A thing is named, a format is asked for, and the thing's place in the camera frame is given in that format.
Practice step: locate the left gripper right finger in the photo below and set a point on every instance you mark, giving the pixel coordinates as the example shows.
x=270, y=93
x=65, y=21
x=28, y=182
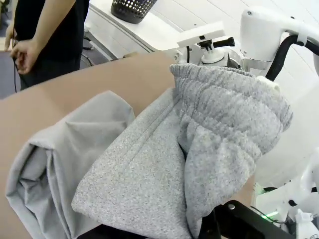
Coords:
x=244, y=221

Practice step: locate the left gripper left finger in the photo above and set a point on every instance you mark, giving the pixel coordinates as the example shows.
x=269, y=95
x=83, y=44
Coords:
x=96, y=232

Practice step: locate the grey training pants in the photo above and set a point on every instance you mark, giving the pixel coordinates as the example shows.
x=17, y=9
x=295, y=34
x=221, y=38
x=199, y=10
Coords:
x=162, y=149

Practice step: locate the person's right forearm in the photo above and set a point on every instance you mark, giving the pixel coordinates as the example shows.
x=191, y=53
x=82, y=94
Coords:
x=54, y=22

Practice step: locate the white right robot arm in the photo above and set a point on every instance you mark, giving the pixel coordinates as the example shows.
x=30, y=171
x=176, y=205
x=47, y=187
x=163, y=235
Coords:
x=259, y=30

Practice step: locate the person's right hand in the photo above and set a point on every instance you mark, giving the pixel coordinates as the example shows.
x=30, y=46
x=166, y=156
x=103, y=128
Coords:
x=26, y=57

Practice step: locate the person's left hand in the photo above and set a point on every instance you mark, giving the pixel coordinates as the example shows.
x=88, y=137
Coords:
x=10, y=37

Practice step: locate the large white table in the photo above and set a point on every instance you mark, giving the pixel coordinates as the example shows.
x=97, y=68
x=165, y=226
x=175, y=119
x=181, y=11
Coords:
x=119, y=37

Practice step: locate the person in black t-shirt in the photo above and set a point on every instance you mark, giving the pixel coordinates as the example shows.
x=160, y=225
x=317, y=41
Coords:
x=62, y=37

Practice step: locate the black perforated plastic basket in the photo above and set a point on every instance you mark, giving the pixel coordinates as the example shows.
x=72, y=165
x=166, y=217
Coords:
x=133, y=11

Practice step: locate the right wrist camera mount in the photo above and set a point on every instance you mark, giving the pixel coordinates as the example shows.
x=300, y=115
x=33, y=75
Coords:
x=214, y=53

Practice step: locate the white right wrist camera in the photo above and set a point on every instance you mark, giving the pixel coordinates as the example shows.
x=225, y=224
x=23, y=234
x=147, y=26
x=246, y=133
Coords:
x=199, y=37

